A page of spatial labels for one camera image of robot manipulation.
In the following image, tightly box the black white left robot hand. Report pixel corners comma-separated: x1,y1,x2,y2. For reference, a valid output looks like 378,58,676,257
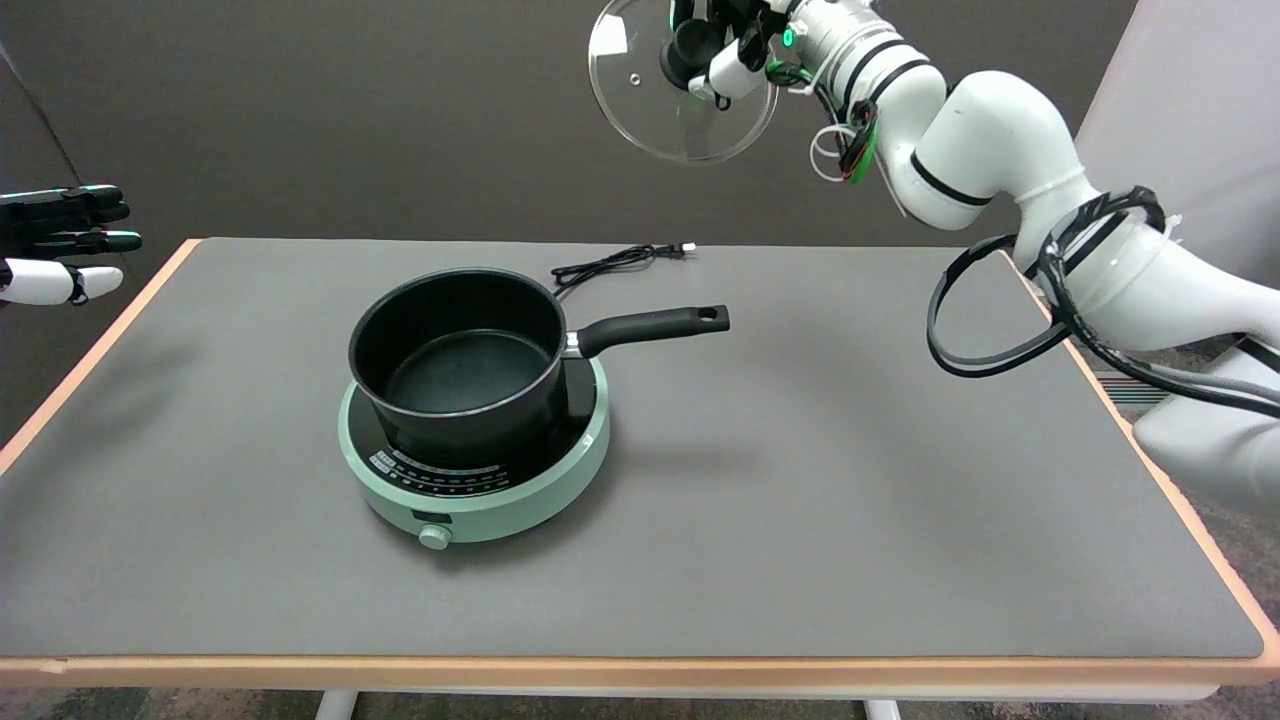
0,185,143,308

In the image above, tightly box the black saucepan with handle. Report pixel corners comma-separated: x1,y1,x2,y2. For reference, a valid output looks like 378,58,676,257
347,267,731,471

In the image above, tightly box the coloured wrist wire bundle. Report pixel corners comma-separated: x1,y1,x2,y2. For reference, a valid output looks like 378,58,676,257
770,60,881,186

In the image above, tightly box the grey table mat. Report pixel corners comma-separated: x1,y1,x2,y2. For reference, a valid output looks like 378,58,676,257
0,238,1266,659

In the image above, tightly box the white partition panel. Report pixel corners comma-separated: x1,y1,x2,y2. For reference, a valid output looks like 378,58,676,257
1075,0,1280,301

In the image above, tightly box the green induction cooker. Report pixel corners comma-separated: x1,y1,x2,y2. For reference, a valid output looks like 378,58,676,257
337,355,612,551

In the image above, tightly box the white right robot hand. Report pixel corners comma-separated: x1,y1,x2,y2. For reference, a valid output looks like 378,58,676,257
662,0,801,106

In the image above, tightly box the black sleeved cable bundle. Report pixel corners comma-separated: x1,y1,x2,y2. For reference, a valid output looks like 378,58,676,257
1038,187,1280,416

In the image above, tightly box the glass pot lid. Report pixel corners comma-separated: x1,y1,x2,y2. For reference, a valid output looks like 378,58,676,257
588,0,781,166

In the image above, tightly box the thick black cable loop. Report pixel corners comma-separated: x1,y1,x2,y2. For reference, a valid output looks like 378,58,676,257
927,235,1076,379

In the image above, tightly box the black power cord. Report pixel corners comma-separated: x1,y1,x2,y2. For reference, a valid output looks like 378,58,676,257
550,242,698,301

